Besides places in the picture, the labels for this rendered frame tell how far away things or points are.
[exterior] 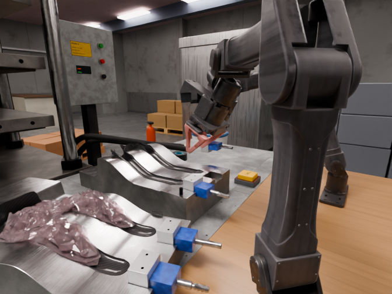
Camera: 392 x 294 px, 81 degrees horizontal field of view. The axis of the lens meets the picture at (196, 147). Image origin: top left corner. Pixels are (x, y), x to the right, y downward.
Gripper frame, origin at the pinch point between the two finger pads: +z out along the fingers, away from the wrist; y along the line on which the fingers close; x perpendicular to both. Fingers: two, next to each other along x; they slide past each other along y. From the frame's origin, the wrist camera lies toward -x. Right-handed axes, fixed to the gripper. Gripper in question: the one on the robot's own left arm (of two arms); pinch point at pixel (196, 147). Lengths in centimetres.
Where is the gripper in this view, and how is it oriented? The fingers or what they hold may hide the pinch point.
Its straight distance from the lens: 62.2
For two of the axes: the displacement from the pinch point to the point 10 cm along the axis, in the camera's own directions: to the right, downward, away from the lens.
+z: -4.2, 7.6, 5.0
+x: 7.2, 6.1, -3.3
